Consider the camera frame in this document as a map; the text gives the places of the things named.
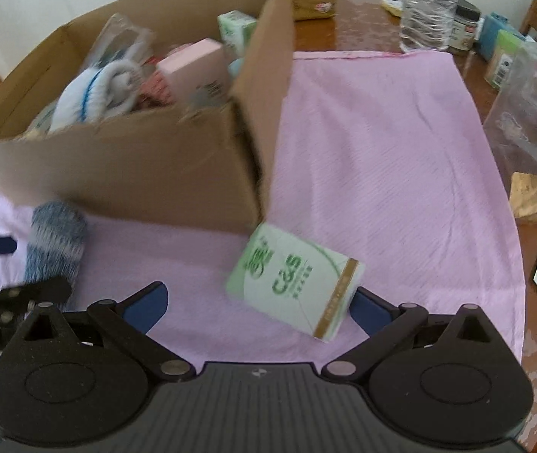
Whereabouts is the blue knit sock roll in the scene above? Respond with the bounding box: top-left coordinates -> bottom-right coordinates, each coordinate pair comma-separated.
24,202 -> 88,288

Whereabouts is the green white tissue pack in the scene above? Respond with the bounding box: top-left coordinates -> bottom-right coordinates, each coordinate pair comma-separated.
225,223 -> 365,342

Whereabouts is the white sock roll blue stripe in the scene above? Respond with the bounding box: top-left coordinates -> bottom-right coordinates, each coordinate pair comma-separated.
48,59 -> 144,133

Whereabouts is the pink rectangular box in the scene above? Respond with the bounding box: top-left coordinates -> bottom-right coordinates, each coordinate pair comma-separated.
157,38 -> 231,108

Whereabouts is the pink knit sock roll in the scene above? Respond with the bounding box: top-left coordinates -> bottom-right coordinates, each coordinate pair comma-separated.
133,43 -> 191,111

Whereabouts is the clear capsule bottle silver cap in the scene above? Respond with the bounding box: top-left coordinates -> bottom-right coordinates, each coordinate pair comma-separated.
80,13 -> 155,71

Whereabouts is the pink tablecloth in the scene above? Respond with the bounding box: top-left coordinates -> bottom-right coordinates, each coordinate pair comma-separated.
0,49 -> 527,435

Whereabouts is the brown cardboard box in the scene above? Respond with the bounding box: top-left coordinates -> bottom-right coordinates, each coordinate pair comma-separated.
0,0 -> 294,232

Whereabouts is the green lid container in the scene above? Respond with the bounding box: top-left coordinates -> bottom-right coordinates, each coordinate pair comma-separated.
485,30 -> 525,90

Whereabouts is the small dark lid jar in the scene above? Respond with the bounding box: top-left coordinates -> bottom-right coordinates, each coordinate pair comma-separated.
449,0 -> 481,52

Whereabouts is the teal box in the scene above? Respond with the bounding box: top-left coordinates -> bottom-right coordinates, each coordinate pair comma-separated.
477,12 -> 508,62

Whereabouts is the wooden chair right side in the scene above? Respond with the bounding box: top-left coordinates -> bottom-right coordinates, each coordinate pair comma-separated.
518,0 -> 537,36

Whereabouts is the clear plastic water bottle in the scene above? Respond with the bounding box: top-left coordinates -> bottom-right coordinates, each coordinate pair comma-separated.
400,0 -> 458,52

